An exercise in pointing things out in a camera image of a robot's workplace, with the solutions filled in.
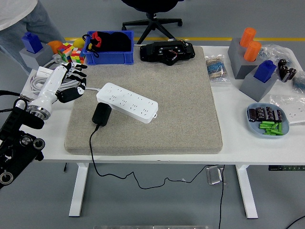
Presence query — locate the grey coiled power cable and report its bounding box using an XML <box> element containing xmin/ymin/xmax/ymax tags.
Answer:
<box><xmin>30</xmin><ymin>53</ymin><xmax>101</xmax><ymax>96</ymax></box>

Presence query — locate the blue plastic bin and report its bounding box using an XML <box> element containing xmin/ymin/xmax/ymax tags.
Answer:
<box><xmin>84</xmin><ymin>30</ymin><xmax>135</xmax><ymax>65</ymax></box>

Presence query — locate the black office chair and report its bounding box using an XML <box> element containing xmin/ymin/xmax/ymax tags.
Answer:
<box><xmin>120</xmin><ymin>0</ymin><xmax>183</xmax><ymax>45</ymax></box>

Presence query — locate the blue plastic block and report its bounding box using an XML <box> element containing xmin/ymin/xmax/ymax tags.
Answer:
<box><xmin>253</xmin><ymin>60</ymin><xmax>277</xmax><ymax>84</ymax></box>
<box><xmin>21</xmin><ymin>31</ymin><xmax>44</xmax><ymax>53</ymax></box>

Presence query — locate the grey-brown mat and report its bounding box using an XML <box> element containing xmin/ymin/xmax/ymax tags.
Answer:
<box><xmin>64</xmin><ymin>46</ymin><xmax>224</xmax><ymax>156</ymax></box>

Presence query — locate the white flat box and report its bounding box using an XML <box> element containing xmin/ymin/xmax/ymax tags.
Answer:
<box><xmin>35</xmin><ymin>66</ymin><xmax>56</xmax><ymax>78</ymax></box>

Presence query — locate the orange cylinder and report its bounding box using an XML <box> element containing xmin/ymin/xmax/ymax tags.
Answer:
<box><xmin>239</xmin><ymin>27</ymin><xmax>257</xmax><ymax>48</ymax></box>
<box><xmin>243</xmin><ymin>41</ymin><xmax>262</xmax><ymax>62</ymax></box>

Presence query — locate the white wall socket in bag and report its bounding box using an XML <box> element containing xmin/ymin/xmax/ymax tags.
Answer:
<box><xmin>269</xmin><ymin>94</ymin><xmax>305</xmax><ymax>125</ymax></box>

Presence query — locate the yellow ball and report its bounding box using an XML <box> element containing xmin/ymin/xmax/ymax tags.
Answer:
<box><xmin>72</xmin><ymin>39</ymin><xmax>86</xmax><ymax>50</ymax></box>

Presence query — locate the colourful puzzle cube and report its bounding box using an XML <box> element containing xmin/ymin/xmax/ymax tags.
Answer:
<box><xmin>71</xmin><ymin>47</ymin><xmax>86</xmax><ymax>65</ymax></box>
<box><xmin>57</xmin><ymin>42</ymin><xmax>75</xmax><ymax>64</ymax></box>

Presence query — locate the clear bag of blue parts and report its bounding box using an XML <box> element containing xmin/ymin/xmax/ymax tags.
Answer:
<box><xmin>292</xmin><ymin>70</ymin><xmax>305</xmax><ymax>94</ymax></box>

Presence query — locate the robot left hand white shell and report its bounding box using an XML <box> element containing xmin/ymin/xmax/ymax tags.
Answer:
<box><xmin>30</xmin><ymin>62</ymin><xmax>88</xmax><ymax>115</ymax></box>

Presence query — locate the black desk control panel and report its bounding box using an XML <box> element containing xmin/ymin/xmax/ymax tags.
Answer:
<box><xmin>268</xmin><ymin>165</ymin><xmax>305</xmax><ymax>172</ymax></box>

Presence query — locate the crumpled clear plastic bag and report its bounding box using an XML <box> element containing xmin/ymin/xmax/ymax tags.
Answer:
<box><xmin>258</xmin><ymin>44</ymin><xmax>295</xmax><ymax>62</ymax></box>

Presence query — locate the bag of black capacitors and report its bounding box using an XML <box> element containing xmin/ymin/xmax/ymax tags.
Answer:
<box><xmin>277</xmin><ymin>59</ymin><xmax>297</xmax><ymax>83</ymax></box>

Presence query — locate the white power strip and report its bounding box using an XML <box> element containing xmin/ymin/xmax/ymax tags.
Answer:
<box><xmin>96</xmin><ymin>82</ymin><xmax>159</xmax><ymax>124</ymax></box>

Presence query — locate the grey two-hole block holder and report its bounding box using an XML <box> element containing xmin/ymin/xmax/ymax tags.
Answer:
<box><xmin>227</xmin><ymin>37</ymin><xmax>263</xmax><ymax>80</ymax></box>

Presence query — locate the black floor cable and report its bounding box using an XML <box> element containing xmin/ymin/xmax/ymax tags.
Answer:
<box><xmin>285</xmin><ymin>216</ymin><xmax>305</xmax><ymax>229</ymax></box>
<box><xmin>218</xmin><ymin>165</ymin><xmax>226</xmax><ymax>229</ymax></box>

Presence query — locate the orange plastic piece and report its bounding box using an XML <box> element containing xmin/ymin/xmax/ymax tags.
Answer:
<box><xmin>47</xmin><ymin>40</ymin><xmax>63</xmax><ymax>54</ymax></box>

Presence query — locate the black drawstring pouch red trim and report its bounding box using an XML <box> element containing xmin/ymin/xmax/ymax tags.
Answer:
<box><xmin>82</xmin><ymin>31</ymin><xmax>133</xmax><ymax>58</ymax></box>

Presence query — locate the black mechanical device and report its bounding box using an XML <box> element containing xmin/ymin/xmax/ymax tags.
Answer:
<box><xmin>139</xmin><ymin>39</ymin><xmax>196</xmax><ymax>67</ymax></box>

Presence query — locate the pale blue plate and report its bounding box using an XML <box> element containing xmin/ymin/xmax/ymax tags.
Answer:
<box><xmin>246</xmin><ymin>102</ymin><xmax>290</xmax><ymax>140</ymax></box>

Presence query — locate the black plug adapter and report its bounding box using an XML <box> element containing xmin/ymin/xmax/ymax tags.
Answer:
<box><xmin>92</xmin><ymin>102</ymin><xmax>112</xmax><ymax>127</ymax></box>

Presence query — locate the clear bag of resistors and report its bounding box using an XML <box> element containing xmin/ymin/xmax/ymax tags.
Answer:
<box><xmin>204</xmin><ymin>54</ymin><xmax>231</xmax><ymax>84</ymax></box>

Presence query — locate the person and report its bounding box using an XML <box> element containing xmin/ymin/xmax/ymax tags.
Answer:
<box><xmin>0</xmin><ymin>0</ymin><xmax>66</xmax><ymax>74</ymax></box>

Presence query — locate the white table leg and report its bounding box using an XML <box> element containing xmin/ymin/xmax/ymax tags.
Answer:
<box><xmin>234</xmin><ymin>164</ymin><xmax>259</xmax><ymax>219</ymax></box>
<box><xmin>68</xmin><ymin>163</ymin><xmax>90</xmax><ymax>218</ymax></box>

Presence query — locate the silver metal box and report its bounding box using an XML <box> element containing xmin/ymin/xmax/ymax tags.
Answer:
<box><xmin>205</xmin><ymin>165</ymin><xmax>226</xmax><ymax>186</ymax></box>

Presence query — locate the thin black plug cord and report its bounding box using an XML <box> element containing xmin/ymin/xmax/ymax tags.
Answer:
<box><xmin>89</xmin><ymin>124</ymin><xmax>210</xmax><ymax>190</ymax></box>

